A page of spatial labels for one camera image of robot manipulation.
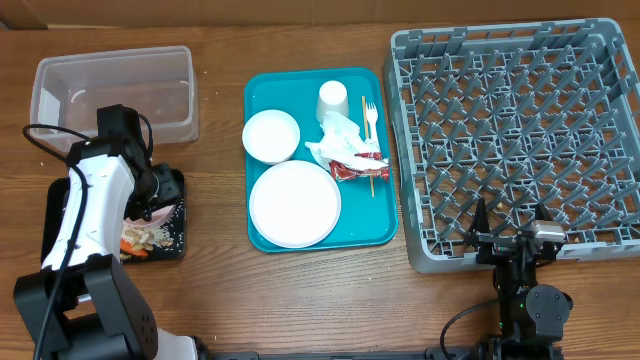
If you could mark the white paper cup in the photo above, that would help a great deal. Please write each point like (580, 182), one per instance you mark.
(332, 97)

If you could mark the white bowl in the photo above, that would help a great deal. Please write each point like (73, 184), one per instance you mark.
(271, 136)
(158, 218)

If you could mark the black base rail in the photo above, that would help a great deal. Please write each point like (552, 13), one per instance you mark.
(435, 353)

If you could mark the wooden skewer stick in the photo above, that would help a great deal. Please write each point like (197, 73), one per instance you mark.
(367, 137)

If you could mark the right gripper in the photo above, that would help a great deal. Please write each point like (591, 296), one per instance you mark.
(493, 247)

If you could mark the black plastic tray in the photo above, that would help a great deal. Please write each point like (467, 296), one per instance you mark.
(176, 225)

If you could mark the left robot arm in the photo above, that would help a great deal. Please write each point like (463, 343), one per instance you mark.
(82, 304)

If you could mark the peanut food scraps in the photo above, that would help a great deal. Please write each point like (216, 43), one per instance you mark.
(135, 236)

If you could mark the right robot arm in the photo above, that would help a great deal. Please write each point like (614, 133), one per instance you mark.
(531, 315)

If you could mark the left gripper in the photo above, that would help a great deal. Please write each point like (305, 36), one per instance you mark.
(168, 192)

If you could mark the white round plate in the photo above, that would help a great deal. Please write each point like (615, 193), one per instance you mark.
(295, 204)

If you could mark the rice food scraps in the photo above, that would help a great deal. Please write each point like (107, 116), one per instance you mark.
(160, 237)

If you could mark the grey dishwasher rack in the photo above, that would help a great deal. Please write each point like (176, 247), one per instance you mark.
(515, 115)

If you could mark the clear plastic bin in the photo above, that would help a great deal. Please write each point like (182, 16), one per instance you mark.
(159, 83)

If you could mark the crumpled white napkin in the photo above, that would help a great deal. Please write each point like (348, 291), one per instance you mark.
(342, 143)

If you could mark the white plastic fork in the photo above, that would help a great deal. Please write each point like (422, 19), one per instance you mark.
(371, 113)

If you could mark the red snack wrapper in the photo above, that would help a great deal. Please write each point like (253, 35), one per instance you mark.
(357, 172)

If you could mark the orange carrot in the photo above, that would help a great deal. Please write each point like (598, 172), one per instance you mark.
(135, 250)

